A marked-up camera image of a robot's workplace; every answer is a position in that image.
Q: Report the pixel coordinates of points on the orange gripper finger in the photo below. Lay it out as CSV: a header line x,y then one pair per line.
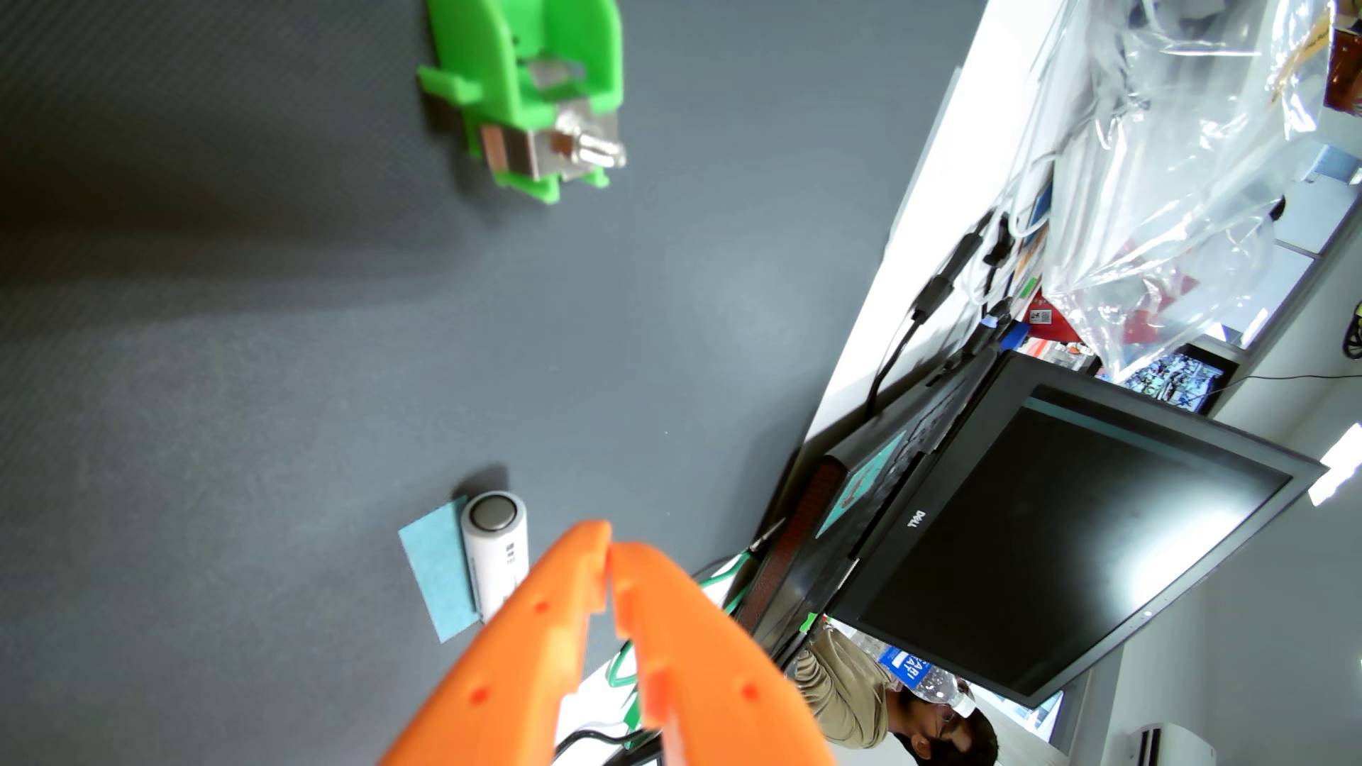
x,y
702,681
511,660

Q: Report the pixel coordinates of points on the white cylindrical battery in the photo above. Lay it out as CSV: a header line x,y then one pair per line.
x,y
495,553

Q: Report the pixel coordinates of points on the green battery holder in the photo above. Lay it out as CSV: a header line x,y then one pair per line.
x,y
489,64

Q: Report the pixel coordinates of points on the light blue tape patch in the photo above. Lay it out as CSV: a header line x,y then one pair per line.
x,y
436,574

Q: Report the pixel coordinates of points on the seated person with mask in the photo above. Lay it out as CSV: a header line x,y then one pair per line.
x,y
846,692

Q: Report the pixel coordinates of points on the blue label water bottle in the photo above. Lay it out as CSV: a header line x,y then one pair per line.
x,y
910,668

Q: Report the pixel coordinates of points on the black Dell laptop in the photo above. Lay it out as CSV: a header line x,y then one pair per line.
x,y
1064,532

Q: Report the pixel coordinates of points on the white air conditioner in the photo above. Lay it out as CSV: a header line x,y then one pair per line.
x,y
1170,747

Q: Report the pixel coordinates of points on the red package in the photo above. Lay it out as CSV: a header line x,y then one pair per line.
x,y
1051,321

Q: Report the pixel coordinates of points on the small colourful display screen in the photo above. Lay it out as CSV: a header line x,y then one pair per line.
x,y
1170,380

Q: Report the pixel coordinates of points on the ceiling light panel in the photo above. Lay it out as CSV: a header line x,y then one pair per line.
x,y
1339,465

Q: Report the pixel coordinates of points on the clear plastic bag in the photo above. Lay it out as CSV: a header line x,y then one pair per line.
x,y
1170,160

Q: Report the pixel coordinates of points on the brown printed package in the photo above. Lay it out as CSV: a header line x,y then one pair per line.
x,y
1346,69

